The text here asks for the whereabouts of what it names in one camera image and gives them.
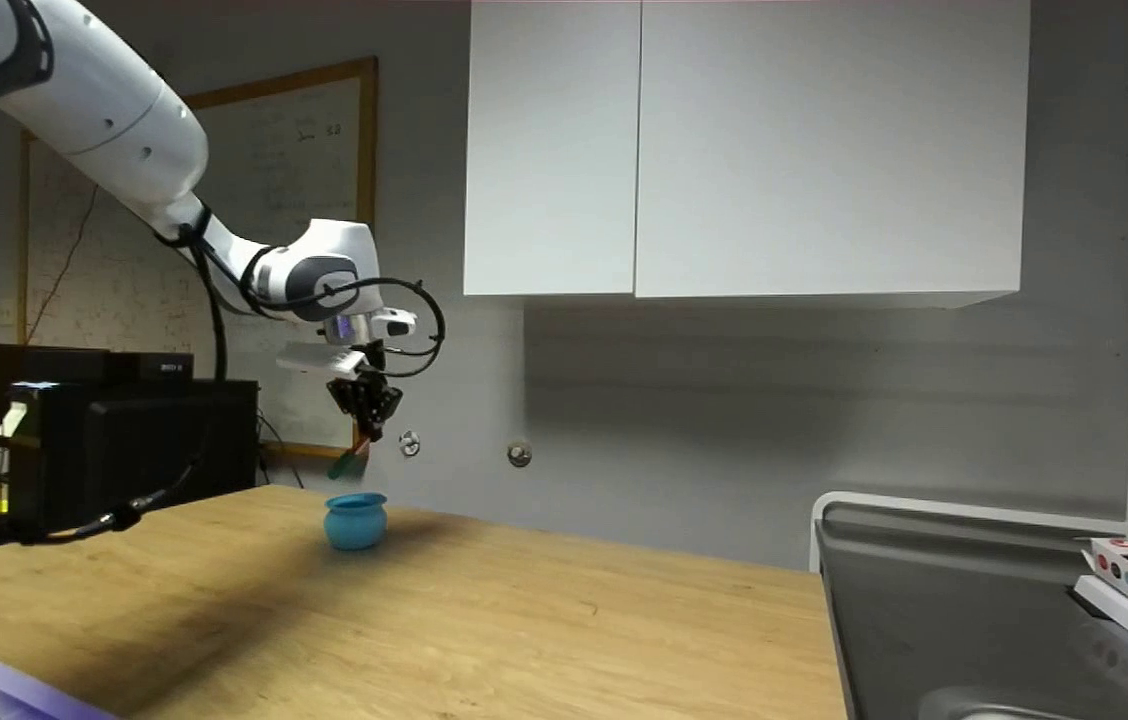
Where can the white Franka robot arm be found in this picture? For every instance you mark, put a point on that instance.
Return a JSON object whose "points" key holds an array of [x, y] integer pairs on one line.
{"points": [[96, 104]]}

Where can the black monitor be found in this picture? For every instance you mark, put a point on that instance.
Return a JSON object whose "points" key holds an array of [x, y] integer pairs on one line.
{"points": [[57, 363]]}

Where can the white tag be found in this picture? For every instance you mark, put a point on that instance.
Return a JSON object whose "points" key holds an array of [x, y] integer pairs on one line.
{"points": [[13, 422]]}

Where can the green orange white marker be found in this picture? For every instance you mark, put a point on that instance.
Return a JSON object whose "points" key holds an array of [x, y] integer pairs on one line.
{"points": [[350, 463]]}

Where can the metal sink counter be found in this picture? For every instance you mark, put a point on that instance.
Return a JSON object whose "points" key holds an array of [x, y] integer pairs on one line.
{"points": [[991, 615]]}

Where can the black box printer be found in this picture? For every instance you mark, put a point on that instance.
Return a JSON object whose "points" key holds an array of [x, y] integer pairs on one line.
{"points": [[139, 444]]}

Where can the round wall outlet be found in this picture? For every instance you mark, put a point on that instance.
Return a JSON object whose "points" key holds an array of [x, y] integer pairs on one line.
{"points": [[408, 444]]}

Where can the small blue container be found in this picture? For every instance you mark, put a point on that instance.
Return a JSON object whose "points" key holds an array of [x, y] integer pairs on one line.
{"points": [[357, 520]]}

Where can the black tripod legs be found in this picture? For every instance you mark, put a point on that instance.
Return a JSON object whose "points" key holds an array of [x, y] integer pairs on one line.
{"points": [[280, 449]]}

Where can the wide white cabinet door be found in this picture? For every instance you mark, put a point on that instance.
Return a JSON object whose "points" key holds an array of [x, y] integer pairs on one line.
{"points": [[831, 147]]}

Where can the round metal wall knob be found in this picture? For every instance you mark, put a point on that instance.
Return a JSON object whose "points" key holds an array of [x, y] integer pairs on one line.
{"points": [[521, 454]]}

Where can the narrow white cabinet door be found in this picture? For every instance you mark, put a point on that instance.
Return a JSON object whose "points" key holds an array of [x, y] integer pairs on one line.
{"points": [[548, 147]]}

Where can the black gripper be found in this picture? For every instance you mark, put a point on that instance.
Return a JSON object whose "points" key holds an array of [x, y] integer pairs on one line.
{"points": [[363, 387]]}

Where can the wood framed whiteboard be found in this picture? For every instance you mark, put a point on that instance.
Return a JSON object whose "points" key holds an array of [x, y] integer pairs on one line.
{"points": [[308, 172]]}

